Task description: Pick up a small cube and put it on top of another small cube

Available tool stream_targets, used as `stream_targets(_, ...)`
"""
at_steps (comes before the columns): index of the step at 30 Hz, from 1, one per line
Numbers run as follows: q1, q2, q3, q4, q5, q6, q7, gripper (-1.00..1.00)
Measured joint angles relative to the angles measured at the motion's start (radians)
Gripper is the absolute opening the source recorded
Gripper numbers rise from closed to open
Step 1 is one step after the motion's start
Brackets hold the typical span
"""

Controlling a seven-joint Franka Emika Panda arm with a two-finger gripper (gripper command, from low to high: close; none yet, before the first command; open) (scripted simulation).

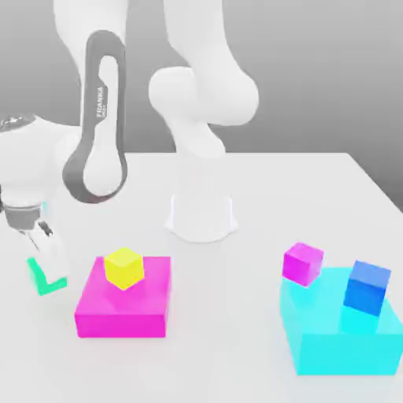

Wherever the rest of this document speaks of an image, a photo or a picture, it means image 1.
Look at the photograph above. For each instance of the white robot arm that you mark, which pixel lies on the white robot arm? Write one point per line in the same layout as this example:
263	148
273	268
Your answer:
201	97

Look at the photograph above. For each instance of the large cyan box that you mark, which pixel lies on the large cyan box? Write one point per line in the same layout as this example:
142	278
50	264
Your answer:
340	343

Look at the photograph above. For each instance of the small blue cube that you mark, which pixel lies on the small blue cube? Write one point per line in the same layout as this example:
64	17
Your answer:
366	289

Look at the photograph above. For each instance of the small green cube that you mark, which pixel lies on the small green cube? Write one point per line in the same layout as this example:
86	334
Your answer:
47	285

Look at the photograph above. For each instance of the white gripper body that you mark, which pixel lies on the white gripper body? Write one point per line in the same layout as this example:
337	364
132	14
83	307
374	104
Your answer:
50	252

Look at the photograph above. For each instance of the large magenta box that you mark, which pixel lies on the large magenta box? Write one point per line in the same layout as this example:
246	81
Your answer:
126	308

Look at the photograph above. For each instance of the small yellow cube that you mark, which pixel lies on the small yellow cube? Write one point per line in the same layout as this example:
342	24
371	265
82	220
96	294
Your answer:
123	267

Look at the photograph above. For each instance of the small magenta cube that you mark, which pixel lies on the small magenta cube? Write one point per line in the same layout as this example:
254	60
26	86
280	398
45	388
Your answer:
300	264

